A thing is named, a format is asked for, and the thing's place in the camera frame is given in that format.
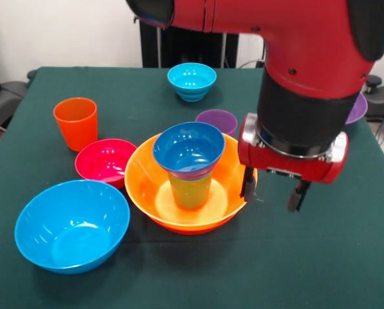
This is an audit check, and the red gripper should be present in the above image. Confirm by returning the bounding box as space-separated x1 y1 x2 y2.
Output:
237 112 350 212

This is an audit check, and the yellow bowl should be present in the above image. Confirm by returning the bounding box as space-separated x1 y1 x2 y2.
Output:
124 131 259 228

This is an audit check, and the green cup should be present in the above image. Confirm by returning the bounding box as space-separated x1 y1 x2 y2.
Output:
168 172 214 209

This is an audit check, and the purple cup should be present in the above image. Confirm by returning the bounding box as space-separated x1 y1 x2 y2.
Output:
195 109 238 138

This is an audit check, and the dark blue bowl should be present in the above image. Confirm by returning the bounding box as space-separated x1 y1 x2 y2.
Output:
152 121 226 181

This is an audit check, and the large sky blue bowl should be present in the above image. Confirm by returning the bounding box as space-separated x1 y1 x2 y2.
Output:
14 179 131 276

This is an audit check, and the orange bowl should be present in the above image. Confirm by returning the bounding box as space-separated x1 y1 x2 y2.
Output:
146 211 236 236

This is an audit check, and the purple bowl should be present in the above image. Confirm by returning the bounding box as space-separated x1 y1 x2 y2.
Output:
345 93 369 126

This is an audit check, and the small light blue bowl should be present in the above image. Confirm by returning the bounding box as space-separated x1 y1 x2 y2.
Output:
167 62 218 103

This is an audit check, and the dark green table cloth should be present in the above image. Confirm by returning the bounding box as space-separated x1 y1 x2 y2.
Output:
0 66 384 309

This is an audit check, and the pink bowl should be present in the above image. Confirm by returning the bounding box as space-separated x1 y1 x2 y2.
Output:
74 138 138 190

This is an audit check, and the orange cup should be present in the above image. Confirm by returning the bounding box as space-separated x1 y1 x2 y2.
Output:
52 97 99 153

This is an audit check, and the black power cable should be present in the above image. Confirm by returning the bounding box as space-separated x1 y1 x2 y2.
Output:
238 38 267 69

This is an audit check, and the black pedestal leg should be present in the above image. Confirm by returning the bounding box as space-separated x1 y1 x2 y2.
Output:
0 70 38 129
362 75 384 144

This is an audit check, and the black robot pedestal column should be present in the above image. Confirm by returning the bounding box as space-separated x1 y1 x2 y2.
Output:
133 15 241 69

